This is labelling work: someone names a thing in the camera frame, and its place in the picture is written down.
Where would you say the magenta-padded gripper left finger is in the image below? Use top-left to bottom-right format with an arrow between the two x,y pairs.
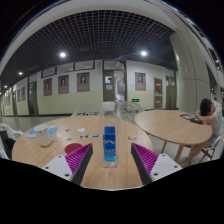
41,143 -> 94,186

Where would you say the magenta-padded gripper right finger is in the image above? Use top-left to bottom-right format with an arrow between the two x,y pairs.
130,142 -> 184,186

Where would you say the clear water bottle blue label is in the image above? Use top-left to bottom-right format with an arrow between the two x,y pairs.
98,101 -> 120,169

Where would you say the flat round red coaster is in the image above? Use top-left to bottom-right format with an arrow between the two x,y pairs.
64,142 -> 84,155

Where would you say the white ceramic mug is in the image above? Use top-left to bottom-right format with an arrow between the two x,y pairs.
34,123 -> 53,148

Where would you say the round wooden side table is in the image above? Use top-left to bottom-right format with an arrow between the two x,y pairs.
134,109 -> 213,164

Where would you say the blue and white paper booklet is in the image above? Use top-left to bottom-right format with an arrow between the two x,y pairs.
25,125 -> 59,139

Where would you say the dark tablet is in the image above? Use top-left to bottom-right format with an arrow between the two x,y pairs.
179,113 -> 197,121

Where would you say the dark flat case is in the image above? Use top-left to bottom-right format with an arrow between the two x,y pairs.
189,118 -> 204,125

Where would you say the white folding chair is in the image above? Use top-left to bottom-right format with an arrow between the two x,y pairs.
199,133 -> 224,162

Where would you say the black bag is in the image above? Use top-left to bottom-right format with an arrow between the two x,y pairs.
0,129 -> 16,159

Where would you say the white lattice-back plastic chair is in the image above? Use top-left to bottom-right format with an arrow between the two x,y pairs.
116,100 -> 145,124
70,103 -> 104,118

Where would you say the white plastic armchair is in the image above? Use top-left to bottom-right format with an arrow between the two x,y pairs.
0,122 -> 24,160

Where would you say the person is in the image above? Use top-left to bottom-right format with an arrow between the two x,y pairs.
185,97 -> 224,167

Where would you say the dark framed open doorway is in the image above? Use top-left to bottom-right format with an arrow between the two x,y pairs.
102,59 -> 128,103

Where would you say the round ceiling lights group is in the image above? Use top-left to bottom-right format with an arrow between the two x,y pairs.
18,49 -> 148,76

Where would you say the red wall poster panel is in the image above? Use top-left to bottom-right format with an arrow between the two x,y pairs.
153,78 -> 164,109

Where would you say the framed wall portraits group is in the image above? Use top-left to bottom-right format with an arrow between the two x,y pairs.
3,71 -> 147,107

